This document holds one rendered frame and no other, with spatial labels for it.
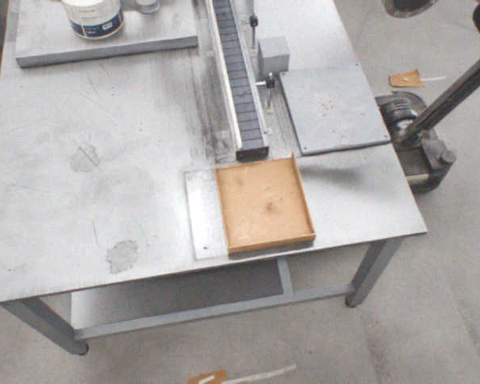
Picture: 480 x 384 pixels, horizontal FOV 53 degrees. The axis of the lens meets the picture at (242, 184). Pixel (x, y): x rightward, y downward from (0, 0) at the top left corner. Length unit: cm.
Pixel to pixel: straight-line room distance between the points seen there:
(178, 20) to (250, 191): 79
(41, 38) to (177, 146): 71
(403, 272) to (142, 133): 137
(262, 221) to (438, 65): 203
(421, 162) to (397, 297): 64
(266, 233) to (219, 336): 86
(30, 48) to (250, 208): 104
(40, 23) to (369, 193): 138
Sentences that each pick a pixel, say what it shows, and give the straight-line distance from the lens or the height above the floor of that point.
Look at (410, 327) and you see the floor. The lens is 230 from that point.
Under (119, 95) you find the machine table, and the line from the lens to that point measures 180.
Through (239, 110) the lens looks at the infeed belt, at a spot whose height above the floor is 88.
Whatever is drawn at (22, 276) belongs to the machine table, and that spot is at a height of 83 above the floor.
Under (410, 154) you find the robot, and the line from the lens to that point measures 242.
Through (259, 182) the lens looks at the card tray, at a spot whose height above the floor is 83.
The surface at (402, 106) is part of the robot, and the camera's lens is 236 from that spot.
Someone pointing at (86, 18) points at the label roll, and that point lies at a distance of 190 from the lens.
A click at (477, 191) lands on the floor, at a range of 272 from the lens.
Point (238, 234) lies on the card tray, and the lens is 143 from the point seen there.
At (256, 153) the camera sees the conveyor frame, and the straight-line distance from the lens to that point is 155.
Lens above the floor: 212
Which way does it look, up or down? 59 degrees down
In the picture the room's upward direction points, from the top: 1 degrees counter-clockwise
